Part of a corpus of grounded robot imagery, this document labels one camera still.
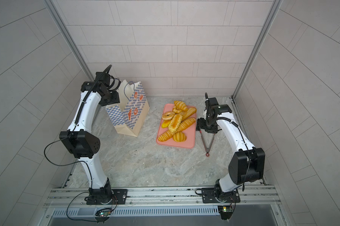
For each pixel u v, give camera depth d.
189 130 0.97
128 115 0.81
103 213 0.64
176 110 1.04
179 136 0.89
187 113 1.02
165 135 0.91
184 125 0.96
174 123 0.93
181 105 1.02
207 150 0.87
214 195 0.71
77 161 0.53
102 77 0.63
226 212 0.68
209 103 0.66
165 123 0.96
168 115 1.02
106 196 0.65
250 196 0.74
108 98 0.69
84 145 0.50
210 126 0.70
